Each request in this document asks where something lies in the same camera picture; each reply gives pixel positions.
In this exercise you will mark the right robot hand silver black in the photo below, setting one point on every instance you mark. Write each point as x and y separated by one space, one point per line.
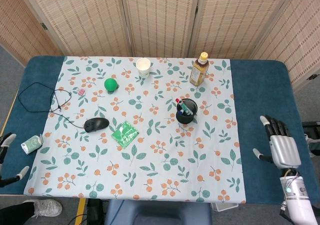
285 150

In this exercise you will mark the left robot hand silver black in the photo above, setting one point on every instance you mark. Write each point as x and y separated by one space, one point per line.
6 140

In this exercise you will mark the green capped marker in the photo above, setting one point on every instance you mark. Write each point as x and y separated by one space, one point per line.
189 111

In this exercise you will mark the red cap marker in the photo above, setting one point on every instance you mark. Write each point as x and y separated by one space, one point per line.
178 101

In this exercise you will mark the black pen cup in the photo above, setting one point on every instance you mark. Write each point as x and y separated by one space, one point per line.
185 120

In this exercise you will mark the blue cap marker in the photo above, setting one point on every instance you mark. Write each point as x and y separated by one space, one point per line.
181 113

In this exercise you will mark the green white tissue pack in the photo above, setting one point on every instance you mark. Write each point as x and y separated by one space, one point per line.
31 144

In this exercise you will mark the black metal bar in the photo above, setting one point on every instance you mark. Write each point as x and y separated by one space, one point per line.
312 124

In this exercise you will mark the blue fabric table cover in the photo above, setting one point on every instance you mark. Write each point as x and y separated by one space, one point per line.
262 97

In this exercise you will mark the black trouser leg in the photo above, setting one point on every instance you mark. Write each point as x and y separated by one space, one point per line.
15 213

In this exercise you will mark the white box under table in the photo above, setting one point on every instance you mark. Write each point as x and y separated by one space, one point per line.
223 206

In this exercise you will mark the black computer mouse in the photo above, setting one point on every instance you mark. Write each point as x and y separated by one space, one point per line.
96 124

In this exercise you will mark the tea bottle yellow cap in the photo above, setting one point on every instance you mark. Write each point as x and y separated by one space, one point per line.
198 72

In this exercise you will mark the green ball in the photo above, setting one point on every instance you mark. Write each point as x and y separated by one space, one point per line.
110 84

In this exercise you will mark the green tea packet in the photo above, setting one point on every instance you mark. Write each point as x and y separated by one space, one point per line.
125 133

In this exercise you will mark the floral print tablecloth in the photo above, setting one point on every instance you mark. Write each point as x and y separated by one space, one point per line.
150 165

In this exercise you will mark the white paper cup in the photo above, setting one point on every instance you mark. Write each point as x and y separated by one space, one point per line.
143 68

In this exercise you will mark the woven bamboo folding screen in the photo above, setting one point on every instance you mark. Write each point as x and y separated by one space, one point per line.
160 17

